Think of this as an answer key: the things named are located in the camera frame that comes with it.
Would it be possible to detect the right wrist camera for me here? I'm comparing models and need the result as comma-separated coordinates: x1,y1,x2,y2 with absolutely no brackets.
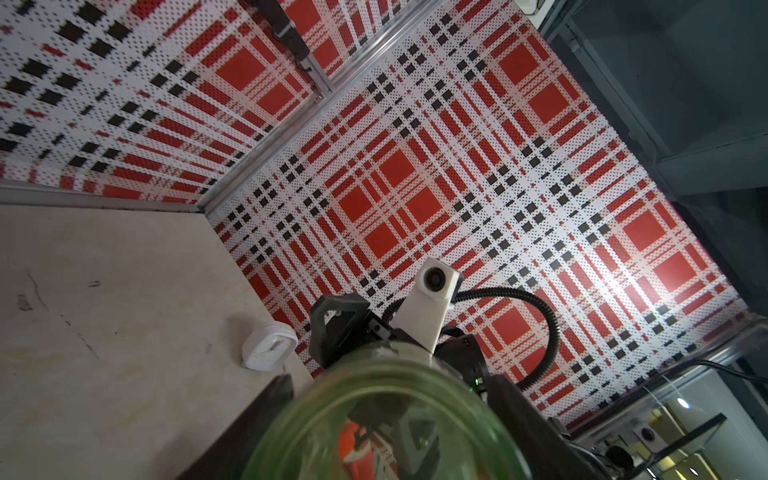
390,258,464,353

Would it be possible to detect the black wall hook rail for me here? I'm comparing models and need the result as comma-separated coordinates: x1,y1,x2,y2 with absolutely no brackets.
248,0,333,97

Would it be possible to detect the tall green transparent cup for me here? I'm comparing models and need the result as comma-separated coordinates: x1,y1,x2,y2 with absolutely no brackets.
241,342,532,479

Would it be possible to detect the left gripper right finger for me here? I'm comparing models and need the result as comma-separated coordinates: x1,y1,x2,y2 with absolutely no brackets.
485,375,610,479

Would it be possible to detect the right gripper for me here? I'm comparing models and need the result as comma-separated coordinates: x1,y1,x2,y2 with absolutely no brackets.
308,292,493,480

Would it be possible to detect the orange fish plush toy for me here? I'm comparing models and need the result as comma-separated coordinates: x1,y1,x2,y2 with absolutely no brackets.
337,420,375,480

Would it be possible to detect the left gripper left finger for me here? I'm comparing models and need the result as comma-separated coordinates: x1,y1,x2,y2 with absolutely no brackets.
177,374,294,479

